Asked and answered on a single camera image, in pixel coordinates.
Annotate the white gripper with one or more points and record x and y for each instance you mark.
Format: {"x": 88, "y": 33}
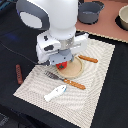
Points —
{"x": 52, "y": 51}

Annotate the brown toy sausage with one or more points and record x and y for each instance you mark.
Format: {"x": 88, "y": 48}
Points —
{"x": 19, "y": 74}

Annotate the red toy tomato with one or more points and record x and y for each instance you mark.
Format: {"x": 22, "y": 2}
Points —
{"x": 62, "y": 65}

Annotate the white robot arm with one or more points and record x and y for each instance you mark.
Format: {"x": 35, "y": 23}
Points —
{"x": 57, "y": 19}

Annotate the beige round plate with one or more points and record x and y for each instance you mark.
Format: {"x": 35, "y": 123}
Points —
{"x": 74, "y": 69}

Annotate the woven grey placemat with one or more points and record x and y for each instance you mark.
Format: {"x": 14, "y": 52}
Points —
{"x": 74, "y": 105}

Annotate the large grey pot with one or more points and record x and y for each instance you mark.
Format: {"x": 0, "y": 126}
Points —
{"x": 88, "y": 12}

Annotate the beige bowl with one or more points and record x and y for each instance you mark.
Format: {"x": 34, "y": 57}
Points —
{"x": 123, "y": 14}

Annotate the wooden handled fork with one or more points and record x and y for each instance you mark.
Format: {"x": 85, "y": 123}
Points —
{"x": 72, "y": 83}

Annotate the wooden handled knife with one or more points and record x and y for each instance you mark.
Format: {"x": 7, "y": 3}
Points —
{"x": 88, "y": 58}

